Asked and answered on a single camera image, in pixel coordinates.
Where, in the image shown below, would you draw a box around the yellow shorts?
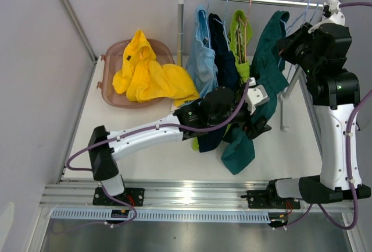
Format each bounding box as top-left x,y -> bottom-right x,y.
112,30 -> 199,107

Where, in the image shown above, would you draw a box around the aluminium mounting rail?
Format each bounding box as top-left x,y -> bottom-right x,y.
39,178 -> 357,214

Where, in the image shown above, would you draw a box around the slotted cable duct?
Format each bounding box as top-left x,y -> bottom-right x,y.
51,208 -> 270,223

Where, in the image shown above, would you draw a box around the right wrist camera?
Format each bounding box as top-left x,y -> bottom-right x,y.
308,0 -> 345,34

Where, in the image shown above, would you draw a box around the light blue shorts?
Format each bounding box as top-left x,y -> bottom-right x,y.
185,6 -> 218,98

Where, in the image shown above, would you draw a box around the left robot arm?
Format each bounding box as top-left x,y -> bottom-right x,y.
88,85 -> 271,205

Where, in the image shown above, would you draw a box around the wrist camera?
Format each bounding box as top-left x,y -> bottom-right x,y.
245,77 -> 270,116
308,0 -> 345,34

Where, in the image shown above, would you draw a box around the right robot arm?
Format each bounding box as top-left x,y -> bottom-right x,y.
244,22 -> 371,208

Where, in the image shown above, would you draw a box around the lime green shorts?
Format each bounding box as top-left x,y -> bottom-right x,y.
190,9 -> 253,152

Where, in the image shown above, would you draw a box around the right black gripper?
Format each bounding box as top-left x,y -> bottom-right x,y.
277,23 -> 320,77

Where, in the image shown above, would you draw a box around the navy blue shorts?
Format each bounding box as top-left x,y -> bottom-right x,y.
198,13 -> 239,152

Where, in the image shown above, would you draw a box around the white metal clothes rack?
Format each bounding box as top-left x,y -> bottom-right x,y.
177,0 -> 345,135

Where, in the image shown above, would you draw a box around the dark green shorts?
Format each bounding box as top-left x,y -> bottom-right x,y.
221,11 -> 288,175

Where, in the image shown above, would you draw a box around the purple cable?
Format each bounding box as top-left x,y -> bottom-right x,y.
66,81 -> 251,229
270,1 -> 372,231

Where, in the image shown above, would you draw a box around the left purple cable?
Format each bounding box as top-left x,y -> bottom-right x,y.
66,81 -> 251,229

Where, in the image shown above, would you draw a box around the pink plastic basin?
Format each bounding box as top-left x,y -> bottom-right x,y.
97,39 -> 174,109

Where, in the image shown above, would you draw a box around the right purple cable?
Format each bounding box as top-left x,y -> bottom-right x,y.
270,1 -> 372,231

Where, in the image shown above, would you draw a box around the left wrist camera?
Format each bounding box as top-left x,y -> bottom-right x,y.
245,77 -> 270,116

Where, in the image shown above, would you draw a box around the pink wire hanger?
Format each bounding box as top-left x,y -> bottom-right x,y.
232,0 -> 252,64

